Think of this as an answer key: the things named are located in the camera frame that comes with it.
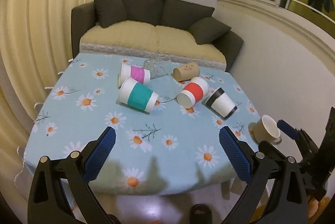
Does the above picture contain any left dark throw pillow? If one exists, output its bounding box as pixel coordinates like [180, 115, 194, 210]
[94, 0, 127, 28]

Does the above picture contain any beige ceramic mug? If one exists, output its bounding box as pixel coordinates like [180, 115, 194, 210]
[248, 115, 282, 145]

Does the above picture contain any beige sofa cover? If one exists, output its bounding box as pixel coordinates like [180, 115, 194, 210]
[80, 21, 228, 71]

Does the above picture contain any dark grey sofa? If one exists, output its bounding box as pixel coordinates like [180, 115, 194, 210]
[71, 0, 244, 72]

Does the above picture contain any black slipper right foot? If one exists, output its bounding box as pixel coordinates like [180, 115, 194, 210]
[190, 203, 212, 224]

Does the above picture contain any brown kraft paper cup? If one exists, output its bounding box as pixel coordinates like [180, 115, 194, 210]
[172, 61, 200, 82]

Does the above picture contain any blue daisy tablecloth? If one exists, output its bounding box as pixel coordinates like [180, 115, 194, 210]
[24, 53, 259, 195]

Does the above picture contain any teal banded paper cup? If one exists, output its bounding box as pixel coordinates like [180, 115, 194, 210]
[118, 77, 158, 113]

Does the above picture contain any red banded paper cup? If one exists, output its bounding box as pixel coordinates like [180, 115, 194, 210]
[177, 77, 209, 109]

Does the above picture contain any cream curtain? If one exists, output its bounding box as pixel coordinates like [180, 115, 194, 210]
[0, 0, 111, 188]

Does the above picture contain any clear glass cup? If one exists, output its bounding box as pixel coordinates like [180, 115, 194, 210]
[143, 56, 170, 79]

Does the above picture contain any dark throw pillow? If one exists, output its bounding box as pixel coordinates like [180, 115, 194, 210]
[94, 0, 127, 28]
[187, 17, 231, 45]

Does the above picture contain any pink banded paper cup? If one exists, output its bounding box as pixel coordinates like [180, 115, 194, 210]
[118, 63, 151, 87]

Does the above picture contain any black and white paper cup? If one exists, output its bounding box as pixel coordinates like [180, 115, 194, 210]
[206, 87, 237, 119]

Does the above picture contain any right dark throw pillow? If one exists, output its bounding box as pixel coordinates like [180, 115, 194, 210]
[187, 17, 231, 45]

